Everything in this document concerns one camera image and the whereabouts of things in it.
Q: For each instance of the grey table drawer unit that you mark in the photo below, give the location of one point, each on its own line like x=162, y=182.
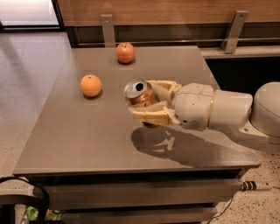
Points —
x=140, y=198

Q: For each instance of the right metal wall bracket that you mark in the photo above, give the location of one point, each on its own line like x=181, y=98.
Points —
x=230, y=42

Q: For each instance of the metal wall bracket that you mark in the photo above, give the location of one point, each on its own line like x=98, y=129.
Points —
x=108, y=30
x=230, y=42

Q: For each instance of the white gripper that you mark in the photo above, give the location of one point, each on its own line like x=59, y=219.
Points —
x=193, y=104

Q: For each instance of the striped cable plug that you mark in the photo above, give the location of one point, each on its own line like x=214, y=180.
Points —
x=256, y=186

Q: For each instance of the black chair frame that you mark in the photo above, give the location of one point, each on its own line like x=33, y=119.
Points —
x=41, y=204

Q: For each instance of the orange fruit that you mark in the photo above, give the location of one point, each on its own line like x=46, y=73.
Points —
x=90, y=85

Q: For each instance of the red apple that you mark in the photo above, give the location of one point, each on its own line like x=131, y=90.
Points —
x=125, y=52

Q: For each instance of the horizontal metal rail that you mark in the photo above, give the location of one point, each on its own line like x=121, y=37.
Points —
x=216, y=42

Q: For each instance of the left metal wall bracket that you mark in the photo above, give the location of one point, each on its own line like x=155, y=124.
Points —
x=108, y=30

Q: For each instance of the crushed orange soda can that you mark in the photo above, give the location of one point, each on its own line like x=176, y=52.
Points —
x=139, y=94

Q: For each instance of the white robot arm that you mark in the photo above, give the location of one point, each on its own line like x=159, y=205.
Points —
x=249, y=120

